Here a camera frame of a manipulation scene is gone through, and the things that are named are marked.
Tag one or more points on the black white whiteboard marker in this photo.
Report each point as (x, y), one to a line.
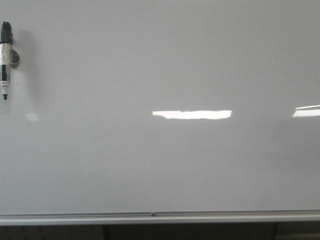
(9, 58)

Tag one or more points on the white whiteboard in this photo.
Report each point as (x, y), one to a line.
(161, 106)

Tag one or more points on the dark cabinet below whiteboard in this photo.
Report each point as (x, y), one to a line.
(309, 230)

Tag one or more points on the aluminium whiteboard tray rail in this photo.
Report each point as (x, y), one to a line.
(159, 217)

